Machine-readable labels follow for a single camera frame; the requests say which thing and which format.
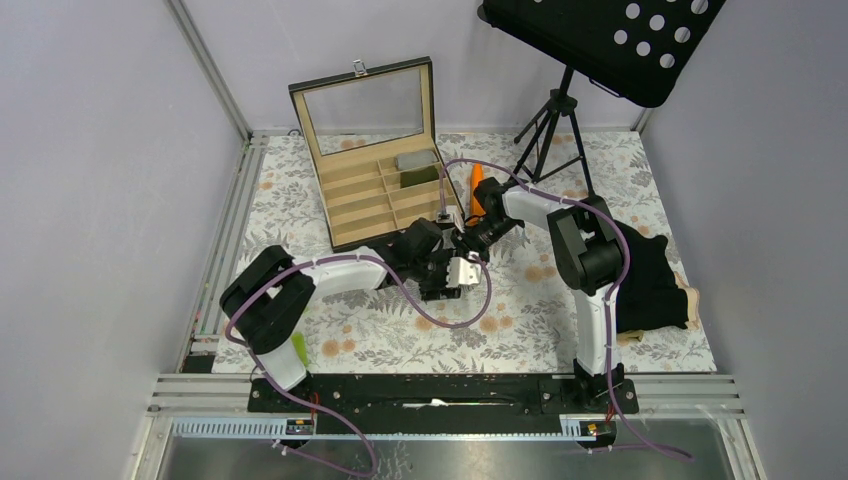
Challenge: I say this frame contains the floral tablecloth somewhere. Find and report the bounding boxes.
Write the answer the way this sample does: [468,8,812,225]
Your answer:
[210,131,718,376]

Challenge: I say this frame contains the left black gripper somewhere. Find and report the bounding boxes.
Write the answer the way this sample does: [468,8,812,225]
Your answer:
[410,249,463,300]

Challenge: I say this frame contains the grey rolled cloth in box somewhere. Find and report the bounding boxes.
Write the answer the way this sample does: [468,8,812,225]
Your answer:
[395,149,439,171]

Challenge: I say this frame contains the purple cable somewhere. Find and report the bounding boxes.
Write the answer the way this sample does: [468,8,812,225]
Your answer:
[223,252,494,480]
[438,157,694,464]

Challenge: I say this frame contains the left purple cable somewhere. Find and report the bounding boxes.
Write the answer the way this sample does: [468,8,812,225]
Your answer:
[223,252,494,480]

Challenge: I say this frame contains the black music stand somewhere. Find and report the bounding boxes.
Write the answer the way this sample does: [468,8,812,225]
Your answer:
[478,0,724,183]

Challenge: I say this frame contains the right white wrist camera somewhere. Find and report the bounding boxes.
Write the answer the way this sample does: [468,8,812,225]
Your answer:
[435,206,464,231]

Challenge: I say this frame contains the orange cylinder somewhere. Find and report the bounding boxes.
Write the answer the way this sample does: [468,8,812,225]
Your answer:
[469,164,485,224]

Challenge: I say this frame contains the beige garment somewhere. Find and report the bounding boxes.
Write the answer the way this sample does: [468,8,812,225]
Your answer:
[616,287,700,337]

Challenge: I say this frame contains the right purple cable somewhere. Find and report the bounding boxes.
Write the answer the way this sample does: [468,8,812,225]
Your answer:
[438,157,694,464]

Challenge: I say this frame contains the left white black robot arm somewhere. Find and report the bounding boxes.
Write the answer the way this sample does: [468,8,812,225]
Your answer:
[219,219,480,411]

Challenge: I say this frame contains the aluminium frame rails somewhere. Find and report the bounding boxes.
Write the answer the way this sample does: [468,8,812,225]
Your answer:
[146,0,747,439]

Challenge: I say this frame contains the dark green rolled cloth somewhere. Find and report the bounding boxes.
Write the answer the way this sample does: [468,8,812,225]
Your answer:
[399,166,440,189]

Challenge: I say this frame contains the black clothing pile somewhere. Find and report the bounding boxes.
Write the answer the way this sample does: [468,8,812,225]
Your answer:
[616,221,689,334]

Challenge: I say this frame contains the wooden compartment box glass lid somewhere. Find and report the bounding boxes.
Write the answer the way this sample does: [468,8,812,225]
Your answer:
[288,56,465,252]

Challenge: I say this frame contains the green clip lower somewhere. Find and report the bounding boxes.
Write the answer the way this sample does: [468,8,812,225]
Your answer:
[290,332,309,368]

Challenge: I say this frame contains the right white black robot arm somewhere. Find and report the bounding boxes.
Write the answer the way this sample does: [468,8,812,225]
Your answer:
[452,178,630,414]

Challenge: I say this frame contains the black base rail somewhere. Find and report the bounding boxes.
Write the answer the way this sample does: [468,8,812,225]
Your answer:
[247,373,639,436]

